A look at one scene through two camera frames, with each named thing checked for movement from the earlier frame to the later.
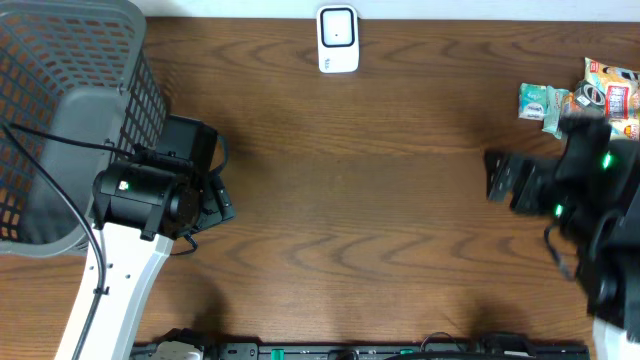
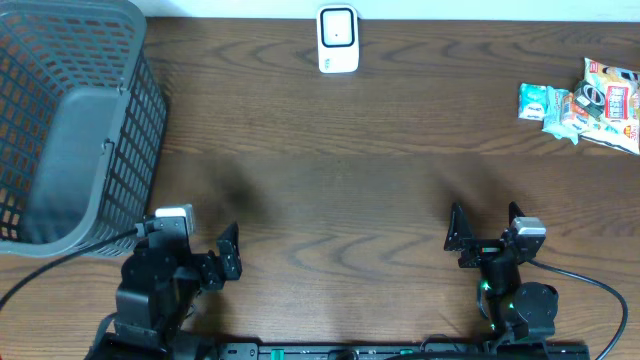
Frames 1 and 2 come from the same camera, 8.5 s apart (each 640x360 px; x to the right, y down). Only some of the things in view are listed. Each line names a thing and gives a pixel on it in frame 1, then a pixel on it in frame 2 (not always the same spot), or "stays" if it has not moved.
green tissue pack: (532, 101) stays
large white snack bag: (621, 99) stays
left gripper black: (217, 203) -> (232, 267)
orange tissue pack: (569, 105) stays
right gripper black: (539, 171) -> (482, 250)
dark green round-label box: (588, 98) stays
